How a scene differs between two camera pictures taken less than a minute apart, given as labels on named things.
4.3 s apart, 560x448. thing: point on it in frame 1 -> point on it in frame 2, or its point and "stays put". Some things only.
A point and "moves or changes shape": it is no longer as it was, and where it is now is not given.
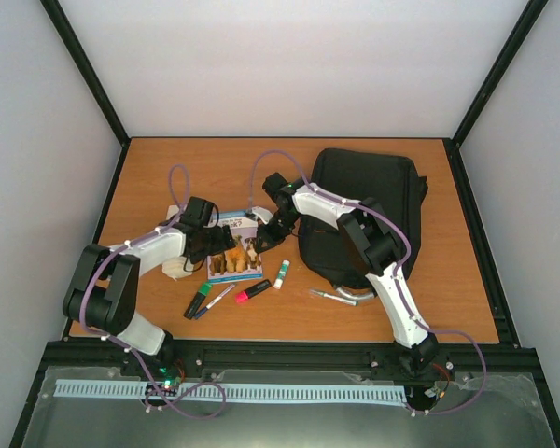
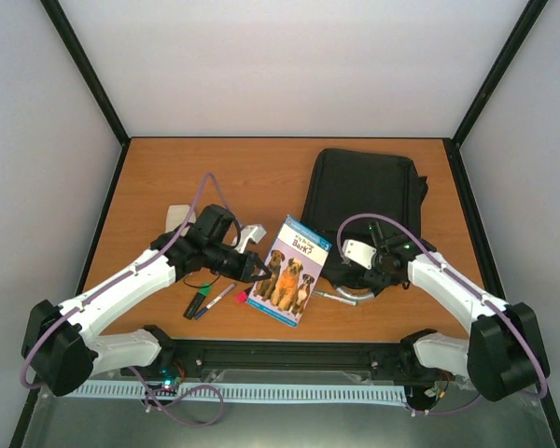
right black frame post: x=454 y=144 stays put
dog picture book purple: x=243 y=262 moves or changes shape
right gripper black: x=263 y=236 -> x=382 y=279
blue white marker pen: x=218 y=299 stays put
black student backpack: x=393 y=183 stays put
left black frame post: x=92 y=81 stays put
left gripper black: x=226 y=240 -> x=246 y=270
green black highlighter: x=204 y=290 stays put
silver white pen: x=337 y=299 stays put
